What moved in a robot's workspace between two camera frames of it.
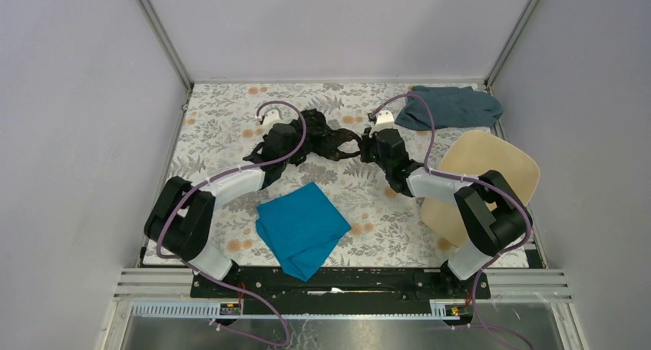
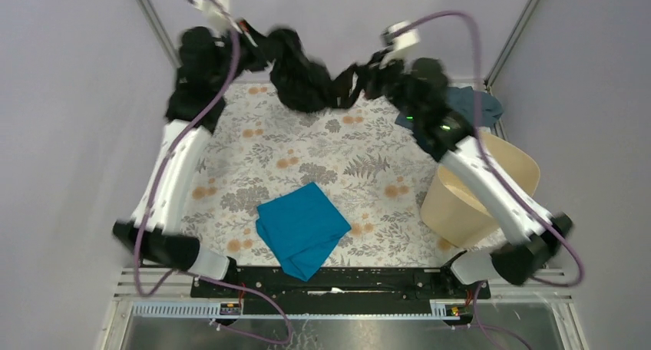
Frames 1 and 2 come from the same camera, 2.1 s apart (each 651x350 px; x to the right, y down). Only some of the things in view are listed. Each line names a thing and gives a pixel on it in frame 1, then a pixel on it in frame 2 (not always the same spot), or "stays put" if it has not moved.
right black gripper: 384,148 -> 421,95
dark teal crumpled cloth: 449,107 stays put
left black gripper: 296,140 -> 226,38
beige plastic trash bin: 476,153 stays put
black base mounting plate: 343,284 stays put
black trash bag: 321,138 -> 299,78
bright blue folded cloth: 301,228 stays put
